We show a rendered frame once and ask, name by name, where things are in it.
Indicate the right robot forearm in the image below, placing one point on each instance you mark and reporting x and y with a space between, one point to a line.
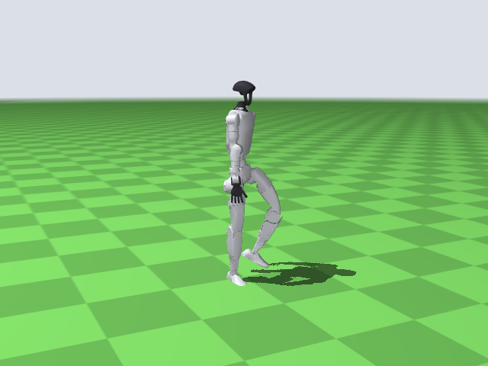
235 163

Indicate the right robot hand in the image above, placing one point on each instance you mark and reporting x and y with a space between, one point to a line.
237 191

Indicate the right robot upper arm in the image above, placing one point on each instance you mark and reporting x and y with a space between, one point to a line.
232 123

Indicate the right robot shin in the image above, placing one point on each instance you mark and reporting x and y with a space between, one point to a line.
234 247

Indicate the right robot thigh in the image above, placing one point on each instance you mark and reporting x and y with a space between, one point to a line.
236 210

